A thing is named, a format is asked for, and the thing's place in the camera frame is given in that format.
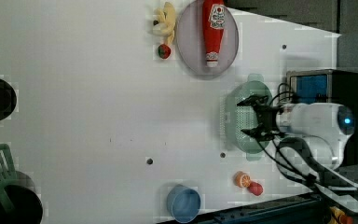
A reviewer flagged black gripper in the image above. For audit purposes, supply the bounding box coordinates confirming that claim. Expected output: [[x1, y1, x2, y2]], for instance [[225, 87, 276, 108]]
[[237, 94, 280, 141]]

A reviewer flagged green plastic strainer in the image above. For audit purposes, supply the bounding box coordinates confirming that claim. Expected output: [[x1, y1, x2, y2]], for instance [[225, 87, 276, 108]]
[[221, 74, 272, 161]]

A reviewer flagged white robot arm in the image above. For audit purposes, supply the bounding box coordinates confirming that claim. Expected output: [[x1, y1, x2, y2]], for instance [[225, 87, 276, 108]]
[[237, 94, 358, 214]]

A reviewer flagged black toaster oven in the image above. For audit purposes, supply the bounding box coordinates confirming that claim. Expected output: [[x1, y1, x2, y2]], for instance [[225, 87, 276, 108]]
[[286, 69, 358, 166]]

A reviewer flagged orange slice toy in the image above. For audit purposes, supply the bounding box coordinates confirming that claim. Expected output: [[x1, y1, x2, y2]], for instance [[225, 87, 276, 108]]
[[234, 171, 252, 188]]

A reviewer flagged large red strawberry toy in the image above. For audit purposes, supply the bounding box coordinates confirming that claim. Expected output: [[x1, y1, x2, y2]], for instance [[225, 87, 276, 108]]
[[248, 182, 264, 196]]

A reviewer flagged grey round plate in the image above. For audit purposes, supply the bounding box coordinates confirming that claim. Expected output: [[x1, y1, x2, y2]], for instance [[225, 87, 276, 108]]
[[176, 0, 239, 76]]

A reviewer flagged red plush ketchup bottle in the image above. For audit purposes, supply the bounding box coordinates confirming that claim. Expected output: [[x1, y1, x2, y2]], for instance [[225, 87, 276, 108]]
[[202, 0, 226, 68]]

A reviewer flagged blue plastic cup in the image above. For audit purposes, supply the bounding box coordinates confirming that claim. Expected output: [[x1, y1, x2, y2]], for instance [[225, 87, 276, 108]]
[[166, 184, 201, 224]]

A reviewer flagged yellow plush banana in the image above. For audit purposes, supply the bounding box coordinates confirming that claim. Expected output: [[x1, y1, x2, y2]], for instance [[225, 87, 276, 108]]
[[152, 2, 177, 46]]

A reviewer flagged black round pan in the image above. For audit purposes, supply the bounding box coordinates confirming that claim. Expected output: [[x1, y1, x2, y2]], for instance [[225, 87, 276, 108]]
[[0, 171, 43, 224]]

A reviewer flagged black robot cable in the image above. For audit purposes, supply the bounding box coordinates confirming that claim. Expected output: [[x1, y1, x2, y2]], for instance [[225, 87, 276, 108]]
[[255, 82, 321, 188]]

